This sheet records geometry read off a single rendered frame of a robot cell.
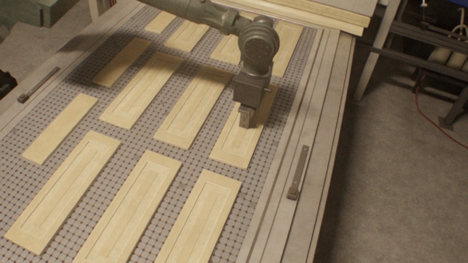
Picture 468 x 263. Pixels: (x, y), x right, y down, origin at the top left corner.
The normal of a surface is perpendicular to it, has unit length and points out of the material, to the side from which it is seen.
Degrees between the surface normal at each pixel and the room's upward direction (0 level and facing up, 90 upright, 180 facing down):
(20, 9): 90
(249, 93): 90
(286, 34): 0
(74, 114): 0
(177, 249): 11
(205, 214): 0
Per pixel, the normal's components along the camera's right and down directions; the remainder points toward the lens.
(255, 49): -0.17, 0.68
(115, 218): -0.09, -0.75
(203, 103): 0.27, -0.64
